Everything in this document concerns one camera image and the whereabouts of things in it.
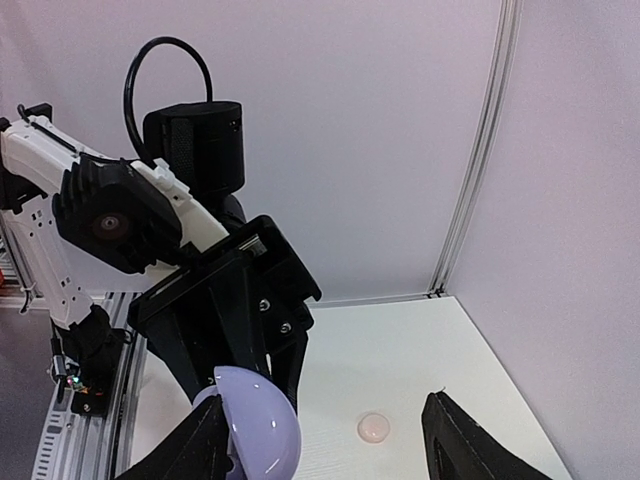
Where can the aluminium back table rail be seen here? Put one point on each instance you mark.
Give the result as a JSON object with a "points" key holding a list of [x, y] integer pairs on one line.
{"points": [[377, 300]]}

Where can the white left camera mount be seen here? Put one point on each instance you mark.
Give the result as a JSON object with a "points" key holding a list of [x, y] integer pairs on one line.
{"points": [[164, 223]]}

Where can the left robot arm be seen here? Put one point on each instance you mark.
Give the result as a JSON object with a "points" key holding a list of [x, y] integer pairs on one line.
{"points": [[34, 156]]}

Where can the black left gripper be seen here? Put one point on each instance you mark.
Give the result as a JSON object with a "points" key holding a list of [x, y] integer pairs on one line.
{"points": [[248, 292]]}

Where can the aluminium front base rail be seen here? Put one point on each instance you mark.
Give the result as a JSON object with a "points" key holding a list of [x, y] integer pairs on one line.
{"points": [[88, 435]]}

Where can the purple earbud charging case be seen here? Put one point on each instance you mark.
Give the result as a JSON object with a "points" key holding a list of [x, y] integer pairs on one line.
{"points": [[264, 437]]}

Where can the aluminium left corner post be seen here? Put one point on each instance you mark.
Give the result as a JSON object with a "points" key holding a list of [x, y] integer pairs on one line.
{"points": [[504, 51]]}

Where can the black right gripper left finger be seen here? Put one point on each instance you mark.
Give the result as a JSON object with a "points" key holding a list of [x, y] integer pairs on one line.
{"points": [[196, 449]]}

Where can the pink earbud charging case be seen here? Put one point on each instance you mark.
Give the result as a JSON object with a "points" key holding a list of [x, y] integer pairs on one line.
{"points": [[373, 428]]}

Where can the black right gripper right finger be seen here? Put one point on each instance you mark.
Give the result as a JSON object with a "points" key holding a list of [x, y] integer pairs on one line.
{"points": [[457, 447]]}

